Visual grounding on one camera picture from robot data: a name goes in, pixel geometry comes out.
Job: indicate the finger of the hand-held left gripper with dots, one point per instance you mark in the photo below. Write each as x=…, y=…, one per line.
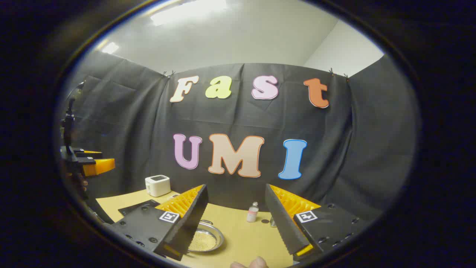
x=87, y=153
x=100, y=166

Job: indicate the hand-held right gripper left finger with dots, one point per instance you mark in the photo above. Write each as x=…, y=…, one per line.
x=193, y=219

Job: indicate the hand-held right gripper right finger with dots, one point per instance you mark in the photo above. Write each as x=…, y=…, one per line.
x=282, y=223

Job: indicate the steel pot with beans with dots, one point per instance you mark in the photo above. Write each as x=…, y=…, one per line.
x=208, y=240

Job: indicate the black induction cooktop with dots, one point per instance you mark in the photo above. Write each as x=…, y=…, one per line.
x=139, y=208

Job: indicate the glass jar with sticks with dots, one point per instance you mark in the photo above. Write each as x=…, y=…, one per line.
x=273, y=222

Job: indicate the clear bottle with pink label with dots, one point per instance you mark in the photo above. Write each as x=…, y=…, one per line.
x=252, y=214

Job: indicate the white toaster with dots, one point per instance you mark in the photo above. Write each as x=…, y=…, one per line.
x=158, y=185

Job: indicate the ceiling light panel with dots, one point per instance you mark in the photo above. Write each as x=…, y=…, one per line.
x=110, y=47

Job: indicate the black backdrop cloth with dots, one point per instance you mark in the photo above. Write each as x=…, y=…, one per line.
x=241, y=119

